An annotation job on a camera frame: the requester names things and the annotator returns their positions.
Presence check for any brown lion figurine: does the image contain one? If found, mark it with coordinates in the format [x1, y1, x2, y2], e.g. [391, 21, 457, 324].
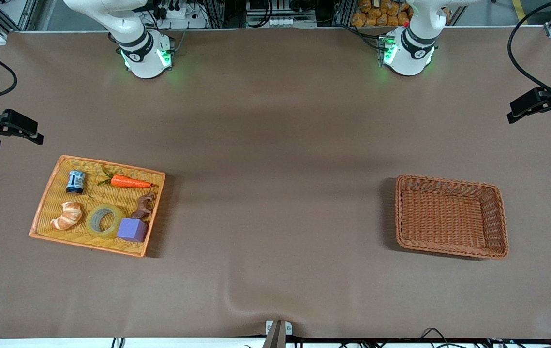
[131, 192, 156, 220]

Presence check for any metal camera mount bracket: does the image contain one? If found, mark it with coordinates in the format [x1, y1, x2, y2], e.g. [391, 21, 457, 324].
[265, 320, 293, 348]

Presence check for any orange toy carrot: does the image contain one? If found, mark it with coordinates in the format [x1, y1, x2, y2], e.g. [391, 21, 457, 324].
[97, 167, 157, 189]

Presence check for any brown wicker basket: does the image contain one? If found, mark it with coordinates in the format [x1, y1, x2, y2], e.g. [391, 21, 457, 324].
[395, 174, 509, 260]

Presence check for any purple foam cube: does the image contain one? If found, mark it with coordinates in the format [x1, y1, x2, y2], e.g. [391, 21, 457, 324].
[117, 217, 149, 243]

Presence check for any pile of orange bread rolls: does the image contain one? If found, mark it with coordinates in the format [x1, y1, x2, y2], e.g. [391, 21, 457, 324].
[351, 0, 414, 28]

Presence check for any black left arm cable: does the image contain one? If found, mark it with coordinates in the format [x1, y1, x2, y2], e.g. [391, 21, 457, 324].
[507, 0, 551, 109]

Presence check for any long white power strip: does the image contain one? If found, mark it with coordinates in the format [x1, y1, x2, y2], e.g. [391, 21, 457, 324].
[245, 16, 318, 28]

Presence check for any clear tape roll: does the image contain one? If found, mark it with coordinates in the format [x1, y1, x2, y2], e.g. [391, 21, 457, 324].
[86, 204, 126, 239]

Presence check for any toy croissant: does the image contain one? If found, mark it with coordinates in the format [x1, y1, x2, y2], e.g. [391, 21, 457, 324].
[50, 201, 84, 231]

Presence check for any yellow wicker tray orange rim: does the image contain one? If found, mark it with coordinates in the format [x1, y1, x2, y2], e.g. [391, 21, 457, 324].
[29, 155, 166, 257]

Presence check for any small blue labelled jar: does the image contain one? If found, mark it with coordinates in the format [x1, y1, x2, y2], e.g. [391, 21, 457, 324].
[66, 170, 86, 195]

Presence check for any white power strip with plugs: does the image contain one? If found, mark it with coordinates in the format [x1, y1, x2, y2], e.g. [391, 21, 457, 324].
[154, 0, 209, 29]

